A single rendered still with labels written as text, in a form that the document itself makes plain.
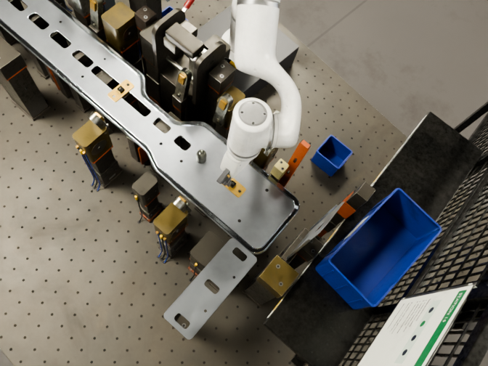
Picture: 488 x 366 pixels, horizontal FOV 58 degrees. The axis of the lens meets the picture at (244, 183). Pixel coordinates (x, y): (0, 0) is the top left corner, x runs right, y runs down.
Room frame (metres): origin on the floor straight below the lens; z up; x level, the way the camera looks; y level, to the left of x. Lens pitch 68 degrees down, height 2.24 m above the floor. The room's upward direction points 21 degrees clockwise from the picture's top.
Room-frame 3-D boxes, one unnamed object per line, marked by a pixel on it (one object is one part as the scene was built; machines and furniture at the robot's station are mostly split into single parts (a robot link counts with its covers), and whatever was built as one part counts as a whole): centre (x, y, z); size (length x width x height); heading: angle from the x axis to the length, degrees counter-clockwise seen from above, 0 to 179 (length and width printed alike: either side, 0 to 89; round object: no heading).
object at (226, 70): (0.76, 0.18, 0.91); 0.07 x 0.05 x 0.42; 159
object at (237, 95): (0.72, 0.12, 0.88); 0.11 x 0.07 x 0.37; 159
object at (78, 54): (0.71, 0.66, 0.84); 0.12 x 0.05 x 0.29; 159
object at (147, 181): (0.37, 0.28, 0.84); 0.10 x 0.05 x 0.29; 159
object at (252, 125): (0.47, 0.03, 1.37); 0.09 x 0.08 x 0.13; 109
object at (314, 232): (0.37, -0.21, 1.17); 0.12 x 0.01 x 0.34; 159
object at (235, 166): (0.47, 0.03, 1.23); 0.10 x 0.07 x 0.11; 159
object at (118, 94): (0.64, 0.47, 1.01); 0.08 x 0.04 x 0.01; 159
